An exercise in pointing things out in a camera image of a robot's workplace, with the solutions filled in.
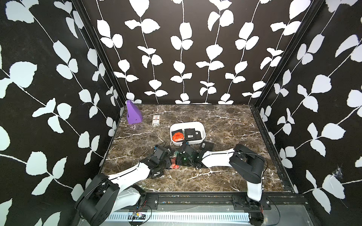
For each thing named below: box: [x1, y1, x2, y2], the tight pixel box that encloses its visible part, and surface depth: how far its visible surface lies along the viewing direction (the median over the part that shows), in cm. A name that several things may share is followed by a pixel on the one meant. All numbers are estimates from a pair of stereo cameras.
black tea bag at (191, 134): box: [184, 128, 203, 141], surface depth 99 cm
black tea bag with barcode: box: [199, 140, 214, 152], surface depth 97 cm
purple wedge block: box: [126, 99, 143, 125], surface depth 106 cm
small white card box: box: [151, 114, 161, 126], surface depth 109 cm
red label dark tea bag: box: [171, 129, 185, 143], surface depth 99 cm
